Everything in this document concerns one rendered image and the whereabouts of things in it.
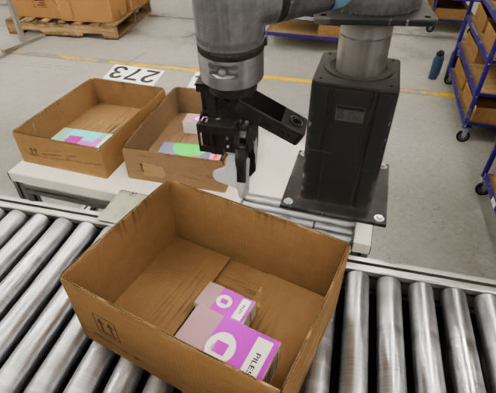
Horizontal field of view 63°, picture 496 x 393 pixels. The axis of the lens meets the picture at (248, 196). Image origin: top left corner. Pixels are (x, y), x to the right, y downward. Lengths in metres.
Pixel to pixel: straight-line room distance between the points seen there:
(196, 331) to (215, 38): 0.45
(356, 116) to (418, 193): 1.57
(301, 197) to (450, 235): 1.31
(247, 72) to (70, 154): 0.74
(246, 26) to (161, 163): 0.62
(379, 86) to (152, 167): 0.60
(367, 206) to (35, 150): 0.91
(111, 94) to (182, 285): 0.87
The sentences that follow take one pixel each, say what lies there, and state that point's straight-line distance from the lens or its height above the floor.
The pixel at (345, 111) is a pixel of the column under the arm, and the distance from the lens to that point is 0.90.
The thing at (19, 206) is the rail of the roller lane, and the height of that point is 0.74.
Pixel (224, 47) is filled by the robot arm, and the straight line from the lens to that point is 0.53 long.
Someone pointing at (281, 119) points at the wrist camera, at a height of 1.13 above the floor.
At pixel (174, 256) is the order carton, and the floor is 0.76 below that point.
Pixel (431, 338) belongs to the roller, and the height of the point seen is 0.75.
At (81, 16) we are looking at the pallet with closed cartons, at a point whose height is 0.19.
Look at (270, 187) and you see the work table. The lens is 1.09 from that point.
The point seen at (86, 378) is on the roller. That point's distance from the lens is 0.81.
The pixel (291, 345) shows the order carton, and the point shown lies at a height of 0.76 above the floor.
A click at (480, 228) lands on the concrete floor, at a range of 2.36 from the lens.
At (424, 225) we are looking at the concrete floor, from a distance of 2.25.
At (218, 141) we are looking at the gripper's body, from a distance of 0.64.
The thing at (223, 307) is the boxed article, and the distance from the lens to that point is 0.77.
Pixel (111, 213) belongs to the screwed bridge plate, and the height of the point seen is 0.75.
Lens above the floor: 1.43
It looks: 40 degrees down
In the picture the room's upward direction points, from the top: straight up
